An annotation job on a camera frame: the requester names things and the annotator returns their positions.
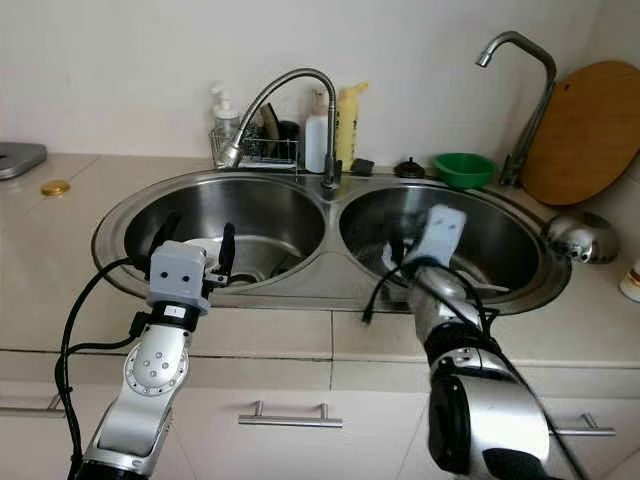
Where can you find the grey flat appliance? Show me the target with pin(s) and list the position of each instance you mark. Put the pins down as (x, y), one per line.
(20, 159)

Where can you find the white cup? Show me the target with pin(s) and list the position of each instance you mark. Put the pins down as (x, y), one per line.
(632, 282)

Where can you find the flexible metal gooseneck faucet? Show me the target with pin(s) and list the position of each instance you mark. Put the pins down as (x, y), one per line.
(332, 110)

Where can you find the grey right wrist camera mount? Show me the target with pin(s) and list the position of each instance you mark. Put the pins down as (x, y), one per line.
(444, 235)

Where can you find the black sink stopper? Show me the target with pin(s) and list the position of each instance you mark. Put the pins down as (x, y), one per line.
(409, 169)

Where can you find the green plastic bowl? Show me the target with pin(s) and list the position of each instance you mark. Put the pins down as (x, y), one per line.
(464, 171)

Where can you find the gold round lid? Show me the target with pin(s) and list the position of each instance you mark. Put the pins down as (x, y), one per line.
(55, 188)

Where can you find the tall rigid metal faucet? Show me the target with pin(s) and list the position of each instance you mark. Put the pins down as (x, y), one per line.
(546, 95)

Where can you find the clear pump soap bottle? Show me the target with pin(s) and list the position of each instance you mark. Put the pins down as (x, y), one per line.
(224, 120)

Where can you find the yellow detergent bottle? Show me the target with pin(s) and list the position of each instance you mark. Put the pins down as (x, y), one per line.
(350, 125)

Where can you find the round wooden cutting board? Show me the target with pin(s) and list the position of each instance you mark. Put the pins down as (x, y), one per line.
(585, 135)

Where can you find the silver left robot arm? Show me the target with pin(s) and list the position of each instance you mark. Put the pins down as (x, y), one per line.
(158, 370)

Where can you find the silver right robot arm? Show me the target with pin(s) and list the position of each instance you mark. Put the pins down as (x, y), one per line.
(490, 410)

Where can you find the white drawer cabinet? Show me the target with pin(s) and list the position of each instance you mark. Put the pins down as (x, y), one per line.
(290, 458)

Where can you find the small black block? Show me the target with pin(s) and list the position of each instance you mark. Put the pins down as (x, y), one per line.
(361, 167)

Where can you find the white plastic bottle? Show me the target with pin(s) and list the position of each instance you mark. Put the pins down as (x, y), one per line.
(316, 140)

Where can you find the stainless steel double sink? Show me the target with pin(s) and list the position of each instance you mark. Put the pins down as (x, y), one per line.
(310, 283)

